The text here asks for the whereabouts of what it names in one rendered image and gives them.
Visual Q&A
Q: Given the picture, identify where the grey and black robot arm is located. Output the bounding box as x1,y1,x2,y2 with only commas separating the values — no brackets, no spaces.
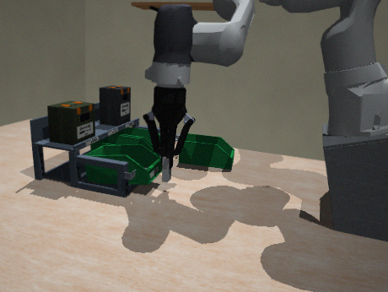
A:
145,0,388,137

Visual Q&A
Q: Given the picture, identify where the black storage case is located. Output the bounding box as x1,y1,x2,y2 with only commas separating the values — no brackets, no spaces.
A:
100,85,131,126

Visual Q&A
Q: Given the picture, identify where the dark grey metal shelf rack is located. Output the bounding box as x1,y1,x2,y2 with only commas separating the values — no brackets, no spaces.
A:
30,102,148,197

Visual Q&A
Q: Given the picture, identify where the dark green tool case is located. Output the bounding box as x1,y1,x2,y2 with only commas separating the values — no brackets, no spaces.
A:
47,101,95,145

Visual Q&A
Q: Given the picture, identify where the green bin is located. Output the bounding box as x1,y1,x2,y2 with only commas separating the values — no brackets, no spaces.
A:
85,144,160,185
114,127,153,147
90,134,155,154
179,133,234,170

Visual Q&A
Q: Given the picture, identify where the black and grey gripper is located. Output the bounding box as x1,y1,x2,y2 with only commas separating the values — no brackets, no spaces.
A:
143,86,195,182

